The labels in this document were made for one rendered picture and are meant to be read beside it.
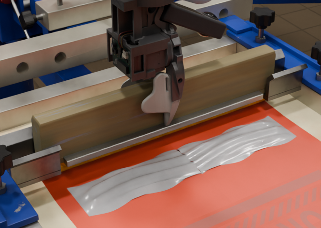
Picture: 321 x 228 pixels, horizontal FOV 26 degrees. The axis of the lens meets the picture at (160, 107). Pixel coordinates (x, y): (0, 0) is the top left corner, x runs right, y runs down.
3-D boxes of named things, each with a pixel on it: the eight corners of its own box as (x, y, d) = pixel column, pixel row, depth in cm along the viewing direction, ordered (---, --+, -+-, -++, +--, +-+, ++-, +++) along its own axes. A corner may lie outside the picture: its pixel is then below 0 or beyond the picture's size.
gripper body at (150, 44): (106, 64, 100) (103, -14, 94) (157, 50, 104) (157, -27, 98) (133, 87, 95) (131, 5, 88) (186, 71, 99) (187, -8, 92)
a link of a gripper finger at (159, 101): (138, 134, 102) (132, 75, 98) (172, 122, 105) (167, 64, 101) (149, 141, 99) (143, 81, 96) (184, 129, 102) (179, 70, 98)
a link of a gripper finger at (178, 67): (159, 95, 102) (154, 39, 98) (169, 92, 103) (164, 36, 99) (176, 105, 98) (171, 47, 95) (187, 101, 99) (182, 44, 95)
